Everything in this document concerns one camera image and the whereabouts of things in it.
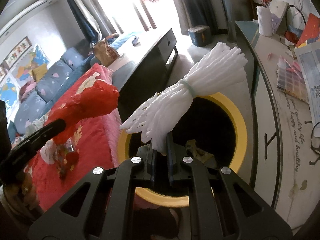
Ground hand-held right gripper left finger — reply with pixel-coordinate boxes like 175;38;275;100
27;140;157;240

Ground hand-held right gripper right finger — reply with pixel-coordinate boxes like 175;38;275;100
166;132;293;240

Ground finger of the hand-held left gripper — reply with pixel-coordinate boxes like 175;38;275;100
0;119;67;183

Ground yellow wrapper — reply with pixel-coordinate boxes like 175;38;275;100
185;140;216;168

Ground shiny foil snack wrapper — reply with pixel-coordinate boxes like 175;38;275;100
55;142;80;180

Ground yellow rimmed trash bin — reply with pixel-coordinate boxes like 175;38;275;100
117;92;248;208

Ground red plastic bag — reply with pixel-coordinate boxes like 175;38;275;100
49;79;120;145

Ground white foam strip bundle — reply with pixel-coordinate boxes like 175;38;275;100
119;42;248;156

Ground person's left hand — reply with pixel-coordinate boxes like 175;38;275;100
6;174;38;209

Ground pale grey cloth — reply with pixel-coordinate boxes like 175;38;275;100
25;115;50;136

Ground world map poster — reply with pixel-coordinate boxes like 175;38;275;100
0;79;16;110

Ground pink clothes pile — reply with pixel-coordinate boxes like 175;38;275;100
20;81;38;100

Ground red floral blanket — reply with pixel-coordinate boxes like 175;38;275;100
24;64;121;212

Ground blue heart print sofa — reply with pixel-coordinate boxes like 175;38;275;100
7;31;144;140

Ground yellow pillow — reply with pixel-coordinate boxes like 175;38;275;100
32;64;48;82

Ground country map poster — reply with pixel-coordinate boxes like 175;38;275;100
26;44;50;67

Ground marble top television cabinet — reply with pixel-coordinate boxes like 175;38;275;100
235;20;320;230

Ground brown paper bag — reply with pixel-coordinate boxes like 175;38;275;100
93;38;120;67

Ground dark glossy coffee table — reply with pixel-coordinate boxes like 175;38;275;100
107;28;178;130

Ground dark blue curtain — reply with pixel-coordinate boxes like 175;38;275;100
61;0;100;43

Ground clear bead organizer box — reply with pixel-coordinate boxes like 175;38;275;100
276;55;310;104

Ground blue storage box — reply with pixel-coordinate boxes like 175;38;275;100
187;25;210;47

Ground printed paper leaflet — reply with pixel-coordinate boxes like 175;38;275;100
294;44;320;125

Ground white ribbed vase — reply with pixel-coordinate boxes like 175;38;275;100
256;6;275;37

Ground grey standing air conditioner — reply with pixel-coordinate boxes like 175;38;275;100
216;0;237;42

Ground grey curtain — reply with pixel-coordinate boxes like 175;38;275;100
170;0;225;34

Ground white cardboard box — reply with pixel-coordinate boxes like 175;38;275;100
269;0;289;34

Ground red book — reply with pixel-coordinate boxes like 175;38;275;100
295;12;320;48

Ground framed wall picture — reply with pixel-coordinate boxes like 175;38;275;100
4;37;32;68

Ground balcony door frame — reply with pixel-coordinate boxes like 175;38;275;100
67;0;180;34

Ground black looped cable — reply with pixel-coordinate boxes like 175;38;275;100
285;5;307;37

